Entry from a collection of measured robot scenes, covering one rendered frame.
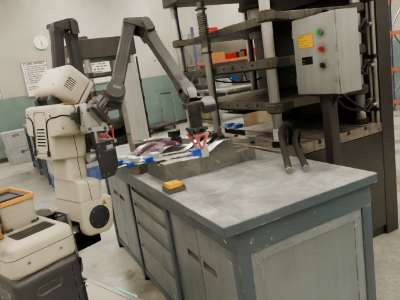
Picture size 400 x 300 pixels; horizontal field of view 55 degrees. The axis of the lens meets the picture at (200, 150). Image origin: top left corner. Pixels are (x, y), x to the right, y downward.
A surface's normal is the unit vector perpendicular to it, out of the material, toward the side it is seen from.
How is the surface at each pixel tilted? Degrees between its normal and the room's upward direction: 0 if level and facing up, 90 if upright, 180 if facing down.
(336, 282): 90
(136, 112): 90
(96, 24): 90
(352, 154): 90
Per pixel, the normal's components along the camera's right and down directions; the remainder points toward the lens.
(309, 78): -0.88, 0.22
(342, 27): 0.45, 0.11
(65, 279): 0.75, 0.02
